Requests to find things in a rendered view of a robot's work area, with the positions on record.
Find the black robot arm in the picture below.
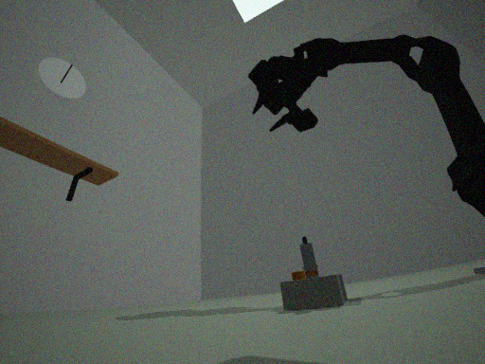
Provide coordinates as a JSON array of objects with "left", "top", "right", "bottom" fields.
[{"left": 268, "top": 35, "right": 485, "bottom": 217}]

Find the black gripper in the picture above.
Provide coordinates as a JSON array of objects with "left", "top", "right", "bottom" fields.
[{"left": 248, "top": 60, "right": 318, "bottom": 133}]

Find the orange-brown cylinder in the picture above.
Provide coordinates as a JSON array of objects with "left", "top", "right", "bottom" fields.
[{"left": 292, "top": 271, "right": 306, "bottom": 281}]

